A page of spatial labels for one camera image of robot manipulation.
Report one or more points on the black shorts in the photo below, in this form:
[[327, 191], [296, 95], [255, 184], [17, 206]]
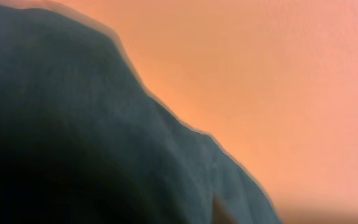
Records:
[[82, 142]]

